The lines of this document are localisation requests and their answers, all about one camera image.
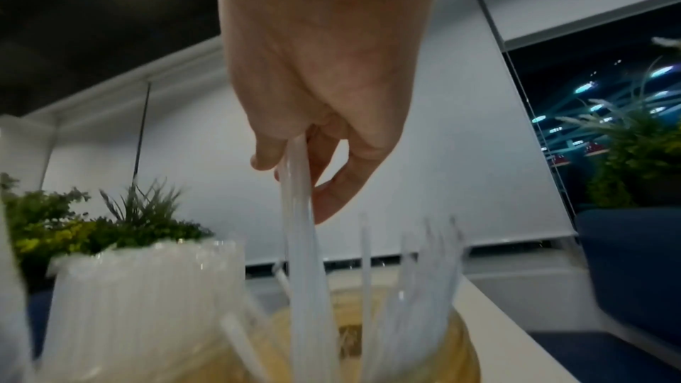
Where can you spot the bundle of clear straws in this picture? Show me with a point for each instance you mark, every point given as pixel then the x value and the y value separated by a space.
pixel 303 246
pixel 133 297

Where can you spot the person's right hand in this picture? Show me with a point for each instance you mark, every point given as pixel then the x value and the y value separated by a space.
pixel 319 36

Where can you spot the navy blue bench sofa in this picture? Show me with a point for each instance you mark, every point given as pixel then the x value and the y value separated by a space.
pixel 638 268
pixel 40 322

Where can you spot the green artificial plant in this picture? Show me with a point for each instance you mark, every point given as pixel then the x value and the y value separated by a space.
pixel 80 225
pixel 638 141

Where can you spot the red pendant lamp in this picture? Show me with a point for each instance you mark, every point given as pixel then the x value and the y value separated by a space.
pixel 596 149
pixel 561 160

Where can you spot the yellow plastic jar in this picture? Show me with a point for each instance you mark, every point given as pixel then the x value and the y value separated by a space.
pixel 457 356

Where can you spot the clear zip bag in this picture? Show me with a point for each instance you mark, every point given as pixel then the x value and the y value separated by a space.
pixel 10 310

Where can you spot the clear blind wand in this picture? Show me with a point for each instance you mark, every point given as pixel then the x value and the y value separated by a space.
pixel 141 133

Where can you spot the wide white roller blind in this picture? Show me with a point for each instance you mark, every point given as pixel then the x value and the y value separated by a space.
pixel 468 141

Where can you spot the narrow white roller blind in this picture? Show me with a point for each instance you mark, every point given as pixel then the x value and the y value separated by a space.
pixel 90 154

